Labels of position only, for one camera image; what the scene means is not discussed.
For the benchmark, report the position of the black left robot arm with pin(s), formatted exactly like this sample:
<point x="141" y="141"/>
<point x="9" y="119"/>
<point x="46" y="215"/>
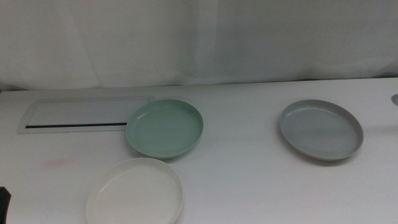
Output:
<point x="4" y="205"/>

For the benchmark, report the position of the white curtain backdrop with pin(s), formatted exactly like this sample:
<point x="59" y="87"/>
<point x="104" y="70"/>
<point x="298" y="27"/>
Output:
<point x="186" y="40"/>

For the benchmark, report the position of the pale green shallow bowl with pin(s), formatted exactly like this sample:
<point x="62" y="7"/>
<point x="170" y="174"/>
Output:
<point x="164" y="130"/>

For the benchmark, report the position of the grey shallow bowl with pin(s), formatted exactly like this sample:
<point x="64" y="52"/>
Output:
<point x="321" y="130"/>

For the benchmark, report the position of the white shallow bowl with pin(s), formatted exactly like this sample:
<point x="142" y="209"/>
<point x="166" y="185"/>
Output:
<point x="136" y="193"/>

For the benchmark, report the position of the round grey table grommet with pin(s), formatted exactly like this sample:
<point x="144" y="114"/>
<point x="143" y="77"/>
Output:
<point x="395" y="100"/>

